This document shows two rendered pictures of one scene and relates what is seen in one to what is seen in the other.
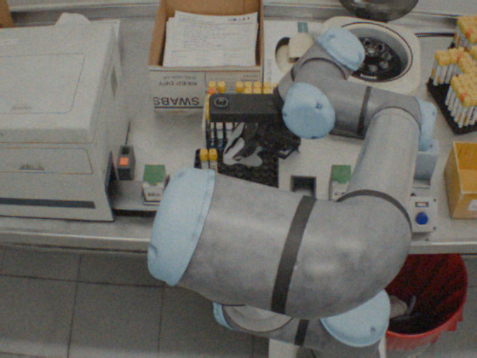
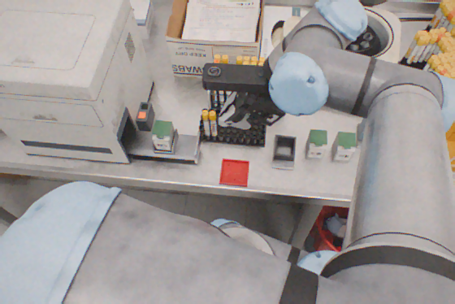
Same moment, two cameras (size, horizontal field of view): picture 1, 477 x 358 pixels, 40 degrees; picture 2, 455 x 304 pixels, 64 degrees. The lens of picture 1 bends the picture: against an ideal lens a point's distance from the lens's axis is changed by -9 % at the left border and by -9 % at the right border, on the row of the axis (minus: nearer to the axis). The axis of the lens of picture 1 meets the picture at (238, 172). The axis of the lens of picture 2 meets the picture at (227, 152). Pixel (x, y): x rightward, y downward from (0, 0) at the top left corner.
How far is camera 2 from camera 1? 0.51 m
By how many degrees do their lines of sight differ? 7
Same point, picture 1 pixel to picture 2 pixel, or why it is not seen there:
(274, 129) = (262, 100)
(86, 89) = (92, 49)
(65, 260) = not seen: hidden behind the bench
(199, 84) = (208, 56)
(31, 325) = not seen: hidden behind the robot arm
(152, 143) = (170, 102)
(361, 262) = not seen: outside the picture
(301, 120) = (288, 95)
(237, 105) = (228, 75)
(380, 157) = (410, 162)
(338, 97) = (335, 70)
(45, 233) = (69, 171)
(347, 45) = (349, 10)
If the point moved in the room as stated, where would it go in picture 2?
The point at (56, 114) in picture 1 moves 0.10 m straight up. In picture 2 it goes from (58, 71) to (32, 28)
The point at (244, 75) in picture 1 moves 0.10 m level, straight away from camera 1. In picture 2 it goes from (244, 50) to (247, 23)
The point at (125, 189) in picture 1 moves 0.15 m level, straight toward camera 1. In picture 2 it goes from (140, 138) to (146, 193)
